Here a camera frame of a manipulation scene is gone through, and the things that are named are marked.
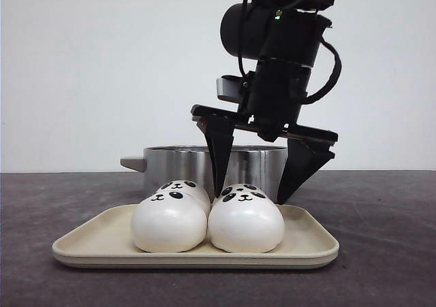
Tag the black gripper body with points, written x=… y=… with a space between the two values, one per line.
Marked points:
x=271 y=105

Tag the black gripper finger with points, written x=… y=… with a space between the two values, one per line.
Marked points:
x=304 y=159
x=219 y=137

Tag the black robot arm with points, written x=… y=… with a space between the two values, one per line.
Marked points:
x=283 y=37

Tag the white panda bun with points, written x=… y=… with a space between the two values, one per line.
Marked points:
x=240 y=192
x=168 y=222
x=190 y=188
x=255 y=226

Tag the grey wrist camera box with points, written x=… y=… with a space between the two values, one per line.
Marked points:
x=232 y=88

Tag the steel steamer pot grey handles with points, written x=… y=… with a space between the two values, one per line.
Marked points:
x=261 y=166

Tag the cream rectangular tray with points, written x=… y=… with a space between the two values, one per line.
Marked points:
x=105 y=242

